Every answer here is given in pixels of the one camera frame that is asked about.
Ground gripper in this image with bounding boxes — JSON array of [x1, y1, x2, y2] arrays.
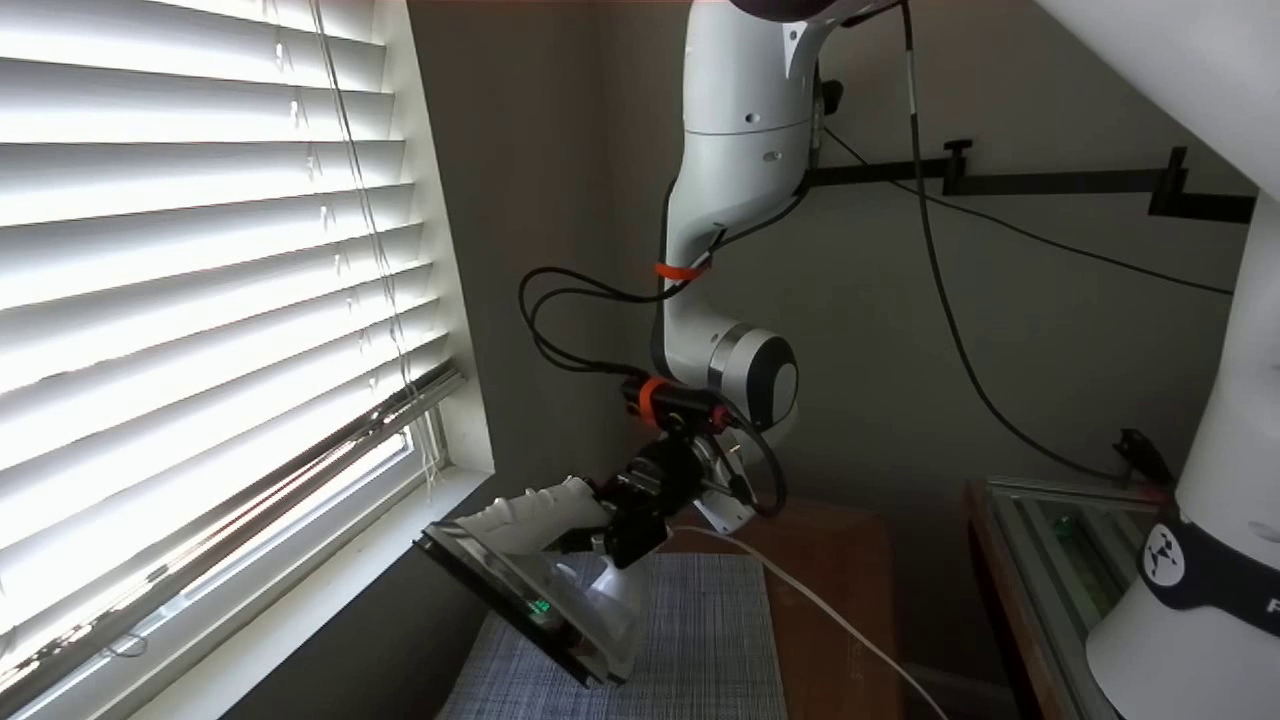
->
[[590, 434, 717, 571]]

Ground thick black cable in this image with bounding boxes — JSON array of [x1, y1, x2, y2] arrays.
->
[[898, 0, 1136, 483]]

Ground white blind cord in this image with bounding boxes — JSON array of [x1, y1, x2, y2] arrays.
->
[[308, 0, 443, 493]]

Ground grey woven placemat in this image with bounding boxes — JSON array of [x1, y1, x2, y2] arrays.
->
[[434, 550, 791, 720]]

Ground white iron cord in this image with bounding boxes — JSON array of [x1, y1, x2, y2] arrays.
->
[[672, 524, 951, 720]]

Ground thin black cable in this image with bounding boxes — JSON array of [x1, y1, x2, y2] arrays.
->
[[822, 126, 1235, 298]]

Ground white window blinds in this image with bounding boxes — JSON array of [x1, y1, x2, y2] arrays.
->
[[0, 0, 467, 693]]

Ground window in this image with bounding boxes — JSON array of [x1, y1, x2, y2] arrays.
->
[[0, 0, 497, 720]]

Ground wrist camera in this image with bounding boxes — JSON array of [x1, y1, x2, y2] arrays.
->
[[620, 375, 733, 437]]

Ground white clothes iron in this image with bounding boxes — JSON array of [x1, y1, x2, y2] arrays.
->
[[414, 475, 647, 691]]

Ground black clamp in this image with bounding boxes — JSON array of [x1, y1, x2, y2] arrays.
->
[[1113, 427, 1178, 493]]

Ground black bar stand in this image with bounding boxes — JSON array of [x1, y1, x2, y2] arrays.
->
[[804, 139, 1257, 226]]

